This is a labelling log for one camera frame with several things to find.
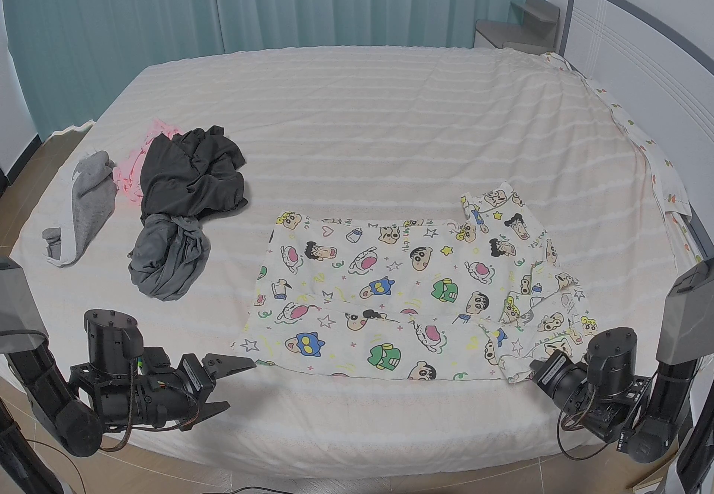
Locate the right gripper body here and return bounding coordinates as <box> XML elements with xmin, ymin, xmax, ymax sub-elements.
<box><xmin>529</xmin><ymin>349</ymin><xmax>593</xmax><ymax>416</ymax></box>

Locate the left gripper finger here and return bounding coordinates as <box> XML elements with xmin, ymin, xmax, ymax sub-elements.
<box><xmin>180</xmin><ymin>400</ymin><xmax>232</xmax><ymax>433</ymax></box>
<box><xmin>202</xmin><ymin>351</ymin><xmax>259</xmax><ymax>380</ymax></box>

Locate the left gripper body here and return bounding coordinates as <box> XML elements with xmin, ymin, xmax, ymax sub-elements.
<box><xmin>135</xmin><ymin>352</ymin><xmax>217</xmax><ymax>430</ymax></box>

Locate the white printed pyjama top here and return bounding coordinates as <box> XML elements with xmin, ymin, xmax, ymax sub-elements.
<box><xmin>231</xmin><ymin>180</ymin><xmax>600</xmax><ymax>385</ymax></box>

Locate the bed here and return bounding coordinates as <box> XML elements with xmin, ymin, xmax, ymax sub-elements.
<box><xmin>0</xmin><ymin>0</ymin><xmax>714</xmax><ymax>481</ymax></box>

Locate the dark grey garment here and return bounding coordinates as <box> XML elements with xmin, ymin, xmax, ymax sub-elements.
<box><xmin>127</xmin><ymin>213</ymin><xmax>212</xmax><ymax>303</ymax></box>

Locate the black garment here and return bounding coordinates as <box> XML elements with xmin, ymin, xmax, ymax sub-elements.
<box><xmin>139</xmin><ymin>126</ymin><xmax>249</xmax><ymax>222</ymax></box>

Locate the pink garment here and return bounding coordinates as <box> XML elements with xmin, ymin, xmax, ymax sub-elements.
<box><xmin>113</xmin><ymin>117</ymin><xmax>182</xmax><ymax>205</ymax></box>

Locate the light grey garment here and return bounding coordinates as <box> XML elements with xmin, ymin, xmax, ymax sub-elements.
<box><xmin>42</xmin><ymin>148</ymin><xmax>119</xmax><ymax>267</ymax></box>

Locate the grey bedside table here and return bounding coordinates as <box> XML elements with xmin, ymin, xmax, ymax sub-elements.
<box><xmin>474</xmin><ymin>0</ymin><xmax>561</xmax><ymax>56</ymax></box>

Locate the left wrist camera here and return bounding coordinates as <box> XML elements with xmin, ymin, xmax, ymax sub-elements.
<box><xmin>135</xmin><ymin>346</ymin><xmax>172</xmax><ymax>373</ymax></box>

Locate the thin black cable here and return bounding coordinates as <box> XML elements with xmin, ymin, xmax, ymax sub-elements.
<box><xmin>27</xmin><ymin>437</ymin><xmax>86</xmax><ymax>494</ymax></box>

